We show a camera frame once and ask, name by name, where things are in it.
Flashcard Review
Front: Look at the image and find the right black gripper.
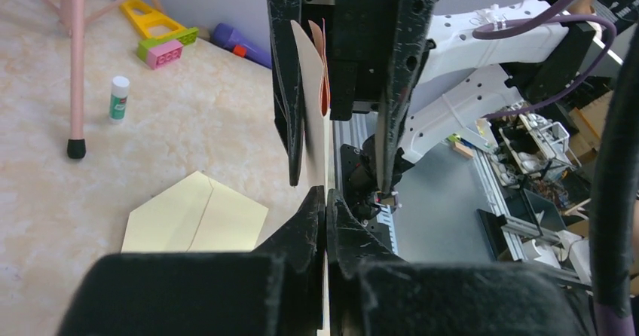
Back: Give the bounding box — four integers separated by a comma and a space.
267, 0, 436, 194

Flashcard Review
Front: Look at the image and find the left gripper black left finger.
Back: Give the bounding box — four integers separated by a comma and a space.
57, 186, 326, 335

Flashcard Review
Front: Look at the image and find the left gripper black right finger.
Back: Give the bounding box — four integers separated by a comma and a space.
326, 190, 595, 335

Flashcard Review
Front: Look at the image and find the pale yellow envelope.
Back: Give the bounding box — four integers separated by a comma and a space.
121, 172, 268, 253

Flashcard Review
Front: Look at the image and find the tan letter paper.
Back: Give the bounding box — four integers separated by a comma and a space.
290, 18, 333, 336

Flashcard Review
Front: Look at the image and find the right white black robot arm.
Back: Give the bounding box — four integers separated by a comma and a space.
267, 0, 593, 218

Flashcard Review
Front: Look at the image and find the purple flashlight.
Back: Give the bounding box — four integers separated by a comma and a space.
210, 23, 272, 69

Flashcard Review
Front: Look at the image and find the green toy brick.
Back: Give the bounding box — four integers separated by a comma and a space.
136, 27, 199, 61

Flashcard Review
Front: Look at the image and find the pink toy brick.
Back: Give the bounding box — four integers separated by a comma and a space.
145, 41, 184, 69

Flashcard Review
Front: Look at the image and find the yellow triangular toy block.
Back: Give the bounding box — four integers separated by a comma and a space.
120, 0, 186, 39

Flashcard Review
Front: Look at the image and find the white glue stick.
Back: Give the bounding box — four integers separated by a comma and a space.
109, 75, 130, 122

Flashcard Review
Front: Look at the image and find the pink wooden tripod stand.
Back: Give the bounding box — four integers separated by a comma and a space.
40, 0, 164, 160

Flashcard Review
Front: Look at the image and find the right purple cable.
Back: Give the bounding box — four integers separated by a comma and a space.
471, 0, 619, 121

